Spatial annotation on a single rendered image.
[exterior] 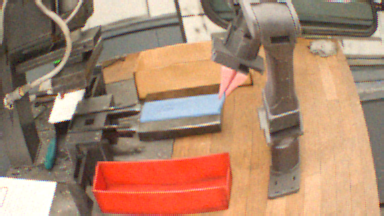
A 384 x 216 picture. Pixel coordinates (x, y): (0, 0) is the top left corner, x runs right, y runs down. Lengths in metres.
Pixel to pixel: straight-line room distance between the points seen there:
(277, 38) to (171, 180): 0.40
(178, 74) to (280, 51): 0.60
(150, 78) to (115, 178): 0.37
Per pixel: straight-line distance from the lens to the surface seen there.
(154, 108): 1.43
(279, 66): 1.13
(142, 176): 1.36
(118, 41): 2.06
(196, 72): 1.66
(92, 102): 1.55
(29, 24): 1.36
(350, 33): 1.95
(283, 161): 1.28
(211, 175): 1.34
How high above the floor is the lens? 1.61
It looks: 26 degrees down
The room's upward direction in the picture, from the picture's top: 12 degrees counter-clockwise
